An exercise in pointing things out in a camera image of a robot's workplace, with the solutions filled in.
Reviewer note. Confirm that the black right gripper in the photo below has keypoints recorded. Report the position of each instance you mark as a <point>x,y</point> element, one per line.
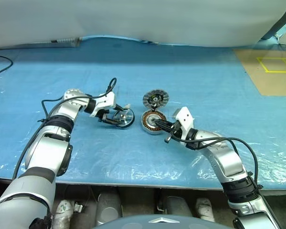
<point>176,132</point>

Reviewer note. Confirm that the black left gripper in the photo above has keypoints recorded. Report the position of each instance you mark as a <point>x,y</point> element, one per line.
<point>105,115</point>

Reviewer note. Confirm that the silver spoked motor cover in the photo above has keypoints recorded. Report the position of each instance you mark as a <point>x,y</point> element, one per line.
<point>127,119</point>

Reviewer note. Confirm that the motor stator with copper windings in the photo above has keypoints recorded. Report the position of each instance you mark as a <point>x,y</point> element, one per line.
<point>148,124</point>

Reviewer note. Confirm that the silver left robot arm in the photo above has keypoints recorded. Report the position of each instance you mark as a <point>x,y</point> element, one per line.
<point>47,148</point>

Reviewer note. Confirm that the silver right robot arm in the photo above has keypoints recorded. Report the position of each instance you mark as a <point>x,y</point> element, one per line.
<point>228,162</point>

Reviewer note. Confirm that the grey finned motor rotor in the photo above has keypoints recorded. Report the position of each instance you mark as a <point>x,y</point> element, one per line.
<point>156,97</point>

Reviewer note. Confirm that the blue plastic table cover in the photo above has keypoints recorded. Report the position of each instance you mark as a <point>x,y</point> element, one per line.
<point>157,62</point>

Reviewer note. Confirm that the grey rounded leg shape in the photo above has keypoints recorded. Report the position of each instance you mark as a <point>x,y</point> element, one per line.
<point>177,206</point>
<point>108,207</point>

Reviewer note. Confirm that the grey power strip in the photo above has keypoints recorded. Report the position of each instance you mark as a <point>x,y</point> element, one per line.
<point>66,41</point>

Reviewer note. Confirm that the white scuffed foot shape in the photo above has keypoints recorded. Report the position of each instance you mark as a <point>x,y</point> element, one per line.
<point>205,210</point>
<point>64,211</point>

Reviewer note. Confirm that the grey robot torso with emblem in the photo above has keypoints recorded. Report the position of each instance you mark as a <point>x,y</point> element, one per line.
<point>157,223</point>

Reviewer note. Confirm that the small black white clip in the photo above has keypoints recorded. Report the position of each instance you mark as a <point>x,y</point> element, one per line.
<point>77,207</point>

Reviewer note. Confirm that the white fabric backdrop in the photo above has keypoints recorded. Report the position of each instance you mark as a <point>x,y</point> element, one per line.
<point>133,16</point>

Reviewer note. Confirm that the brown cardboard sheet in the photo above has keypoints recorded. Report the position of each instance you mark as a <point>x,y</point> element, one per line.
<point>271,81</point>

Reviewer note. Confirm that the grey slanted metal beam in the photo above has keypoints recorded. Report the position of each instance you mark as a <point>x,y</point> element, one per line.
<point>276,21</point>

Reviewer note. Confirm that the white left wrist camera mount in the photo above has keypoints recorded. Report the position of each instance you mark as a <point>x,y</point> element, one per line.
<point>106,102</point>

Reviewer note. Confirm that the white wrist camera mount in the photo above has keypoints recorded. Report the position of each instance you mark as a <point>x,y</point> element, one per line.
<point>106,102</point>
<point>184,118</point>

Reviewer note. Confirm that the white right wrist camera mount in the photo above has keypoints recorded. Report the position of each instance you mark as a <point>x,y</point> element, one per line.
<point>184,118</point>

